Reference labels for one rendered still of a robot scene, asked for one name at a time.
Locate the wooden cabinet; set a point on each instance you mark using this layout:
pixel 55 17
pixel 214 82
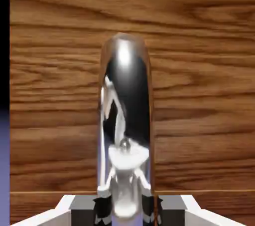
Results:
pixel 223 204

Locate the wooden cabinet door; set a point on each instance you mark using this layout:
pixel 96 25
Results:
pixel 199 90

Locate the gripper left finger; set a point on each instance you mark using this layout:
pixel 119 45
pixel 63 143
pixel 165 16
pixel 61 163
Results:
pixel 79 206

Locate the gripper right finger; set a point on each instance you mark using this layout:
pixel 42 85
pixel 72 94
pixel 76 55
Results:
pixel 173 206

